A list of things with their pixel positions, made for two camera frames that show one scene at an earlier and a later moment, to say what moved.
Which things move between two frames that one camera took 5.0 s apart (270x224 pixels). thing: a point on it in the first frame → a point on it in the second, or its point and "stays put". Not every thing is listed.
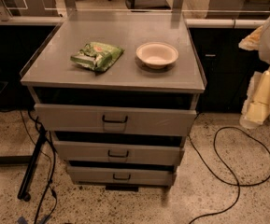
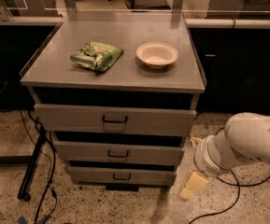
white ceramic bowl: x=157 y=55 stays put
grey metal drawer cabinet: x=118 y=91 stays put
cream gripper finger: x=253 y=114 → x=194 y=183
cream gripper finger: x=251 y=42 → x=195 y=140
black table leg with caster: x=23 y=192 stays put
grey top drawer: x=118 y=120 stays put
